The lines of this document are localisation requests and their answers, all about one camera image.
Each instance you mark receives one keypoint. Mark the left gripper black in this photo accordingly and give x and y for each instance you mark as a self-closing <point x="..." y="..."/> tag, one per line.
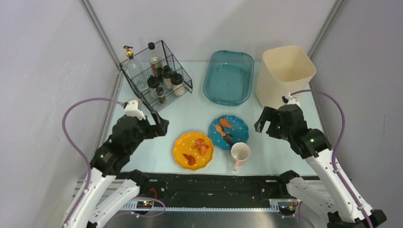
<point x="152" y="125"/>

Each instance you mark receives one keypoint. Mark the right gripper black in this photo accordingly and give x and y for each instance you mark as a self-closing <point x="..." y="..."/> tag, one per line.
<point x="272" y="120"/>

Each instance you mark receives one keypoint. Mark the orange dotted plate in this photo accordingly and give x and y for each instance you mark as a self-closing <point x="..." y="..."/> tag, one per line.
<point x="184" y="144"/>

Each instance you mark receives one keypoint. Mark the small pepper shaker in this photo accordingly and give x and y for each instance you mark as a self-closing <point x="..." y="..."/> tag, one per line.
<point x="160" y="95"/>

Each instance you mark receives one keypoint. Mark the blue dotted plate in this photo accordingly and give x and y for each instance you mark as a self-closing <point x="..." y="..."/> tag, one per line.
<point x="239" y="130"/>

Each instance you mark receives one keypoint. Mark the white spice jar black lid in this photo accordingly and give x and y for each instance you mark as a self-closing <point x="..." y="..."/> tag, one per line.
<point x="153" y="83"/>

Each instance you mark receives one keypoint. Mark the pink white mug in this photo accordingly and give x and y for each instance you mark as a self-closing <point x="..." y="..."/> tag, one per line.
<point x="240" y="153"/>

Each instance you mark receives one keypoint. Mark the small black cap bottle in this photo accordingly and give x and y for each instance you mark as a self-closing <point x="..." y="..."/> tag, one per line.
<point x="167" y="72"/>

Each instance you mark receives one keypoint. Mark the glass bottle gold pump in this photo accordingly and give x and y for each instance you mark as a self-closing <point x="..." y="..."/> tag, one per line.
<point x="134" y="68"/>

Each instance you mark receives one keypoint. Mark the dark sauce bottle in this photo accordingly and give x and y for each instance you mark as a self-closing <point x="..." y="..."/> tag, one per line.
<point x="155" y="59"/>

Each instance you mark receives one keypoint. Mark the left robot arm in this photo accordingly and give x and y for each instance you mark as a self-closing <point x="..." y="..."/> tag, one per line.
<point x="87" y="209"/>

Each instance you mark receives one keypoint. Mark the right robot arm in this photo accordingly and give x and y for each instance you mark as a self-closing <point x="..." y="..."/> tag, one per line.
<point x="343" y="207"/>

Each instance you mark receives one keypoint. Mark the orange food on blue plate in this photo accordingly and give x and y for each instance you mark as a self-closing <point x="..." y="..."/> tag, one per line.
<point x="225" y="123"/>

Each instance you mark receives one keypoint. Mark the shrimp piece upper orange plate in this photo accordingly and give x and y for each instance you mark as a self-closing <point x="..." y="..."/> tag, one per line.
<point x="201" y="147"/>

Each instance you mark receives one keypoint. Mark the shrimp piece orange plate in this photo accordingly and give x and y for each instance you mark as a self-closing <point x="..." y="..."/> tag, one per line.
<point x="190" y="159"/>
<point x="201" y="147"/>

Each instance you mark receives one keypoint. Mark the shrimp piece lower orange plate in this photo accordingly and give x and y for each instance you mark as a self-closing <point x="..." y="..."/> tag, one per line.
<point x="190" y="159"/>

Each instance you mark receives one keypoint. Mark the dark food scrap blue plate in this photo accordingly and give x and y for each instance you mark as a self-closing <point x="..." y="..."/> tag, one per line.
<point x="227" y="137"/>

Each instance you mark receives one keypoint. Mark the cream waste bin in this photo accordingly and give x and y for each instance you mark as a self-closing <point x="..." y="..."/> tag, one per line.
<point x="283" y="70"/>

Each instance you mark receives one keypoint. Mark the salmon piece on blue plate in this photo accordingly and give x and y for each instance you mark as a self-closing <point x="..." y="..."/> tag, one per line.
<point x="220" y="130"/>

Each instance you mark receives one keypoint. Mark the teal plastic tub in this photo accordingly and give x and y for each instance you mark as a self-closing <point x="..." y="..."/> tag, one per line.
<point x="229" y="78"/>

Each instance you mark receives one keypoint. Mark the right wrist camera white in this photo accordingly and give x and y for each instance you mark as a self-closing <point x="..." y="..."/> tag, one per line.
<point x="290" y="100"/>

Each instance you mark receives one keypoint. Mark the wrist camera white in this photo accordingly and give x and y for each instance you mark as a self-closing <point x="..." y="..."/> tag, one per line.
<point x="290" y="100"/>
<point x="132" y="108"/>

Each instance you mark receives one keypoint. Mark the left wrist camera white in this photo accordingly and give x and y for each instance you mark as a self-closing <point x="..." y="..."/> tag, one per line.
<point x="132" y="108"/>

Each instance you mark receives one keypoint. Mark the black wire rack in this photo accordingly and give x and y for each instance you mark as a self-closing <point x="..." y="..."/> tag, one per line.
<point x="180" y="79"/>

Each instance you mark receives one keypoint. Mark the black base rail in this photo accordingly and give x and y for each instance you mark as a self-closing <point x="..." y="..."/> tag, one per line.
<point x="204" y="191"/>

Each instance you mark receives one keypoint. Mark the aluminium frame post right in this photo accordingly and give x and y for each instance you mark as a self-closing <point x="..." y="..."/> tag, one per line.
<point x="337" y="6"/>

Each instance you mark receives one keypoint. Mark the aluminium frame post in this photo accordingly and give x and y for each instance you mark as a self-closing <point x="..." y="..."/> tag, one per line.
<point x="337" y="6"/>
<point x="93" y="18"/>

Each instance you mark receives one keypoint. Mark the aluminium frame post left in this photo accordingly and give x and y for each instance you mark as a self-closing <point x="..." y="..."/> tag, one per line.
<point x="93" y="18"/>

